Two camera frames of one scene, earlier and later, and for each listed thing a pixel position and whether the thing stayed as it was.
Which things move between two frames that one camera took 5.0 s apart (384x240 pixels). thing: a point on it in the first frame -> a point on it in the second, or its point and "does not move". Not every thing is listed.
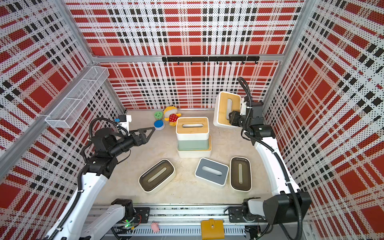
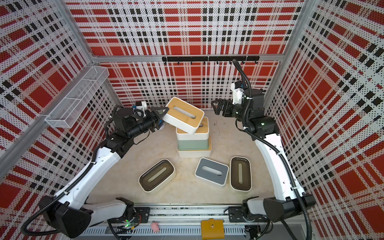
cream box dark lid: (157, 176) does not move
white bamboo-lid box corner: (225, 103) -> (183, 115)
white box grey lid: (212, 172) does not move
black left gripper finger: (144, 130) -> (160, 111)
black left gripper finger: (145, 140) -> (159, 123)
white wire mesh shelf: (79, 96) does not move
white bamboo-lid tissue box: (197, 154) does not move
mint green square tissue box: (193, 144) does not move
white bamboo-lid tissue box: (192, 128) does not move
